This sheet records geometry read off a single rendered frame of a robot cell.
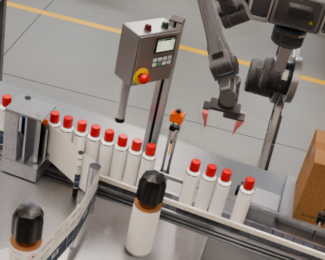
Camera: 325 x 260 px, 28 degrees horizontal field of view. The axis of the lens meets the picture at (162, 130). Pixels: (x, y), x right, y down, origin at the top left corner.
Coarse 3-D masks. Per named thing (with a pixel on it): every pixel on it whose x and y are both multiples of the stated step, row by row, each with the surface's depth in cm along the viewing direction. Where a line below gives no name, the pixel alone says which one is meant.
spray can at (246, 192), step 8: (248, 176) 219; (248, 184) 217; (240, 192) 220; (248, 192) 219; (240, 200) 221; (248, 200) 220; (240, 208) 222; (248, 208) 223; (232, 216) 226; (240, 216) 224
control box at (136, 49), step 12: (132, 24) 209; (144, 24) 211; (156, 24) 213; (132, 36) 206; (144, 36) 205; (156, 36) 208; (168, 36) 211; (120, 48) 213; (132, 48) 208; (144, 48) 207; (120, 60) 215; (132, 60) 209; (144, 60) 210; (120, 72) 216; (132, 72) 211; (144, 72) 213; (156, 72) 217; (168, 72) 221; (132, 84) 213
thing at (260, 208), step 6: (168, 174) 232; (174, 180) 232; (180, 180) 231; (198, 186) 230; (228, 198) 228; (234, 198) 228; (252, 204) 227; (258, 210) 227; (264, 210) 226; (270, 210) 226; (276, 216) 226; (282, 216) 225; (288, 216) 225; (294, 222) 225; (300, 222) 224; (306, 222) 224; (312, 228) 224; (318, 228) 223
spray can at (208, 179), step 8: (208, 168) 219; (216, 168) 220; (208, 176) 221; (216, 176) 223; (200, 184) 224; (208, 184) 221; (200, 192) 224; (208, 192) 223; (200, 200) 226; (208, 200) 226; (200, 208) 227
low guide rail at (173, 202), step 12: (108, 180) 232; (168, 204) 229; (180, 204) 227; (204, 216) 226; (216, 216) 225; (240, 228) 224; (252, 228) 224; (276, 240) 222; (288, 240) 222; (312, 252) 220
